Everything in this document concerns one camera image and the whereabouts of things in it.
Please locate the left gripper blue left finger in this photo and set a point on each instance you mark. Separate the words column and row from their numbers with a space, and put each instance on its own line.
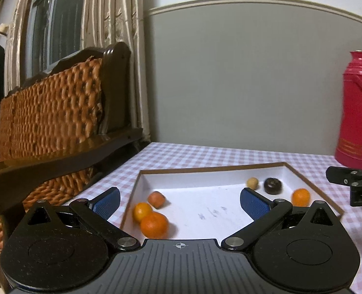
column 106, row 203

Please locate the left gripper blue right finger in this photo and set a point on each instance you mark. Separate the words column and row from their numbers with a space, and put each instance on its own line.
column 254, row 204

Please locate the small yellow longan fruit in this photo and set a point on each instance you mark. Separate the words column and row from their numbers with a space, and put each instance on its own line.
column 252, row 183

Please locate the dark purple round fruit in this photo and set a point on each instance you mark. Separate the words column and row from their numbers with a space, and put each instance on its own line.
column 273, row 186

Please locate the small orange kumquat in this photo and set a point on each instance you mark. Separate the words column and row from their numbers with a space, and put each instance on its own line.
column 140, row 211

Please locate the orange tangerine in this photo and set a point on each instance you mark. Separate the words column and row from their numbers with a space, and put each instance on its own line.
column 155, row 226
column 301, row 197

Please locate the orange carrot chunk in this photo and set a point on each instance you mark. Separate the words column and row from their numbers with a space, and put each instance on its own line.
column 156, row 199

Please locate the red thermos flask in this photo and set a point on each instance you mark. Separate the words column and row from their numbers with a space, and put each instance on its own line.
column 349, row 146

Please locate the pink checkered tablecloth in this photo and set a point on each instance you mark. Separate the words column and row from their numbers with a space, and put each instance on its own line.
column 178, row 156

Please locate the white shallow cardboard box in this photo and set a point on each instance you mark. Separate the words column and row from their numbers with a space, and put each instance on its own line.
column 204, row 203

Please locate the dark wooden armchair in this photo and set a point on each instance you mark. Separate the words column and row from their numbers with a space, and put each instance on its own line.
column 56, row 177

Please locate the orange woven chair cushion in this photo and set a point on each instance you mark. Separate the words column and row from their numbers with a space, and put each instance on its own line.
column 57, row 113

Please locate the glass window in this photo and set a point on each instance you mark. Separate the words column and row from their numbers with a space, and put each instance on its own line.
column 54, row 32

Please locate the beige striped curtain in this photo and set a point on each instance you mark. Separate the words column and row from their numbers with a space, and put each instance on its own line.
column 115, row 30

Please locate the straw hat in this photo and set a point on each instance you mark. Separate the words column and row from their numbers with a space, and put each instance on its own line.
column 4, row 28

